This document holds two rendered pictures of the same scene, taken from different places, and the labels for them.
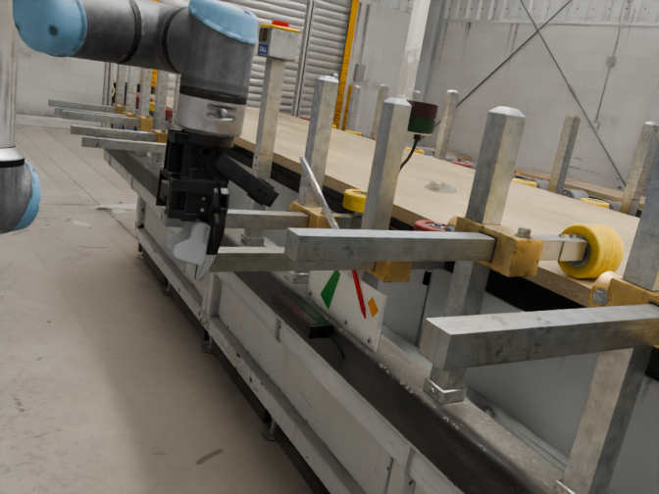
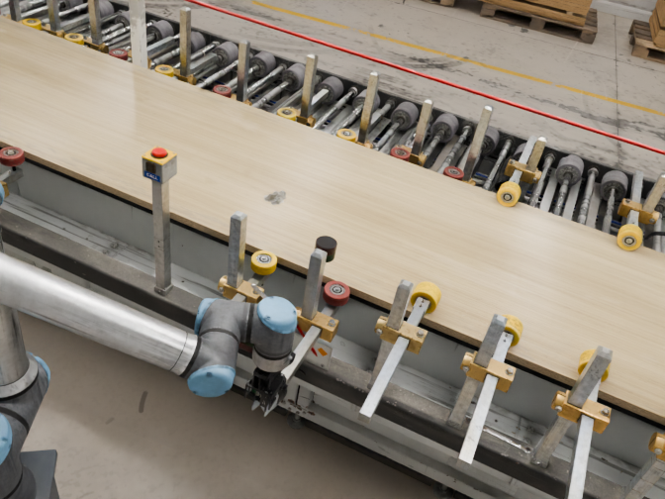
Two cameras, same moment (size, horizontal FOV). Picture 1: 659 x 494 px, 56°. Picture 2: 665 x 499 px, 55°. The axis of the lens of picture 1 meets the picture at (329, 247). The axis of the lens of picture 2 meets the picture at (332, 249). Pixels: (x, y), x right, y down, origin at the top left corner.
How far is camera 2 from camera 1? 134 cm
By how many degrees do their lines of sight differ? 43
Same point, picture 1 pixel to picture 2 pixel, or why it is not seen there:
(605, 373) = (467, 389)
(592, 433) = (462, 405)
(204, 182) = (279, 384)
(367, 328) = (319, 359)
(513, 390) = not seen: hidden behind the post
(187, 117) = (272, 368)
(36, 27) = (214, 391)
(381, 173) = (316, 290)
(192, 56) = (274, 346)
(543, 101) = not seen: outside the picture
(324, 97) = (241, 229)
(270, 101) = (163, 206)
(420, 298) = not seen: hidden behind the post
